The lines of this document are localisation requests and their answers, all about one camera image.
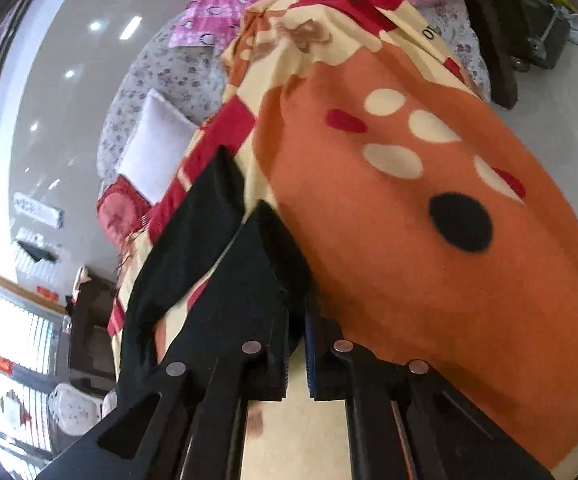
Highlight red paper window decoration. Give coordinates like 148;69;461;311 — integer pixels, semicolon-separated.
0;356;14;376

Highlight floral upholstered headboard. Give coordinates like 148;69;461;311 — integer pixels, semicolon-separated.
97;0;492;188

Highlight white pillow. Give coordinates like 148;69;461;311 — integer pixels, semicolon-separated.
116;89;198;205

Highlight black cloth on wall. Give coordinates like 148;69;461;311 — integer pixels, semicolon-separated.
16;240;58;263

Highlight white wall poster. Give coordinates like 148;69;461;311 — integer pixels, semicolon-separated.
13;192;64;230

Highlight black pants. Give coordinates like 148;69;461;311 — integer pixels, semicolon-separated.
118;145;315;401

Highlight red round cushion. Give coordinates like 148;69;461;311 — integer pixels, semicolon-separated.
96;176;152;249

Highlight black rolling case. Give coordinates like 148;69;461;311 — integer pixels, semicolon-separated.
497;0;571;70

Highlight white ornate chair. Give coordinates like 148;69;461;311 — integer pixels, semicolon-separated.
48;382;118;437

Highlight orange yellow red fleece blanket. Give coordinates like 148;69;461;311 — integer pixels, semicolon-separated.
114;0;578;479

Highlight dark wooden desk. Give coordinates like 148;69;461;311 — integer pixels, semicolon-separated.
66;266;116;396

